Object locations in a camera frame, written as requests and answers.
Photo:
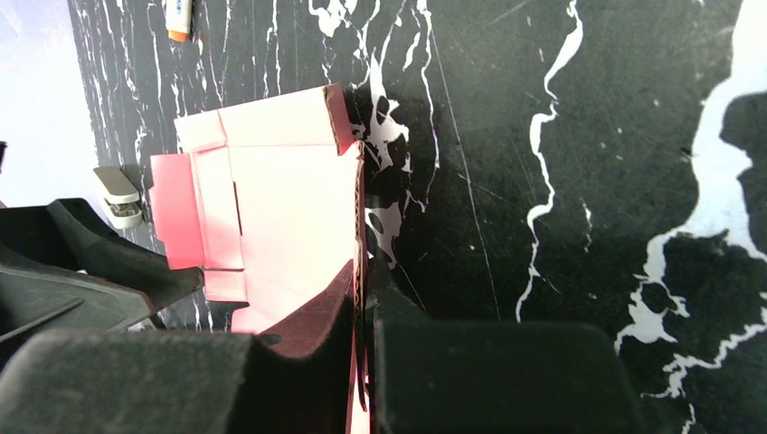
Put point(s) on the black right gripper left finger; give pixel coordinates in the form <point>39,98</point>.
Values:
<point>180,377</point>

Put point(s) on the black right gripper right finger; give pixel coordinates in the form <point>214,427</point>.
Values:
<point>457,376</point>

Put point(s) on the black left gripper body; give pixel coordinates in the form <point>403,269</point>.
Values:
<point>62,266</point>

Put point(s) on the pink cardboard box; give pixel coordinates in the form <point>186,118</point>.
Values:
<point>264,198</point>

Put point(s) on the orange capped white marker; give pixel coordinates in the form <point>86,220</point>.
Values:
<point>178,19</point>

